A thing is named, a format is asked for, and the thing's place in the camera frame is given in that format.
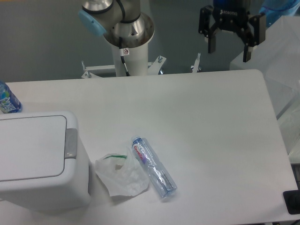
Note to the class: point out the crumpled white plastic bag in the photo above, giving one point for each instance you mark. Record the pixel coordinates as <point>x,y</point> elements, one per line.
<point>122,175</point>

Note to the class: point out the white trash can body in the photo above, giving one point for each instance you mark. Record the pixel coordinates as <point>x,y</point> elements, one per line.
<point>70,189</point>

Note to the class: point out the white box under plastic sheet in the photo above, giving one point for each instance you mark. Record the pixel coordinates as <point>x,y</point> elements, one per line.
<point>278,58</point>

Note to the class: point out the empty clear plastic water bottle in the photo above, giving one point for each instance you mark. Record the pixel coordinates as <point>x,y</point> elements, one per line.
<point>151,164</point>

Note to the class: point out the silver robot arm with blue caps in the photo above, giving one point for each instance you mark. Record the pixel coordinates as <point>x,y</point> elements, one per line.
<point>101,15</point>

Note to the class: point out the white pedestal base frame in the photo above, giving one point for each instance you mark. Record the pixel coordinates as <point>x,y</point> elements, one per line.
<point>154,68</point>

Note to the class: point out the grey trash can push button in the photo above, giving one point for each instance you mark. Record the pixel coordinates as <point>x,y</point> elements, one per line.
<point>71,139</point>

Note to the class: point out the white trash can lid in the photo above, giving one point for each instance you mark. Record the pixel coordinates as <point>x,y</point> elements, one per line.
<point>32,147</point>

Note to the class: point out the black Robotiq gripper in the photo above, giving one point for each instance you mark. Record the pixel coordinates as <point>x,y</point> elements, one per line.
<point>233,16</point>

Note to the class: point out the black device at table edge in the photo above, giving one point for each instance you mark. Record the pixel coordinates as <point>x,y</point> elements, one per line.
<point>292,201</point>

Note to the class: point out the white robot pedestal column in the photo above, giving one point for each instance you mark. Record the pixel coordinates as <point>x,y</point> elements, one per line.
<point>133,60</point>

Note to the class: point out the blue labelled water bottle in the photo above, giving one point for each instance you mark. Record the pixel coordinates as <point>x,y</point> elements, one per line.
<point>9,103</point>

